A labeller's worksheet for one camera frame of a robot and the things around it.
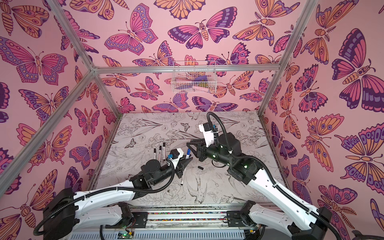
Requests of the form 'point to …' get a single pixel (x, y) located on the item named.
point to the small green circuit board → (125, 235)
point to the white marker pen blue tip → (187, 156)
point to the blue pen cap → (188, 151)
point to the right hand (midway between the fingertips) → (189, 140)
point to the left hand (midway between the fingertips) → (191, 156)
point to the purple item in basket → (202, 78)
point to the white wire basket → (194, 77)
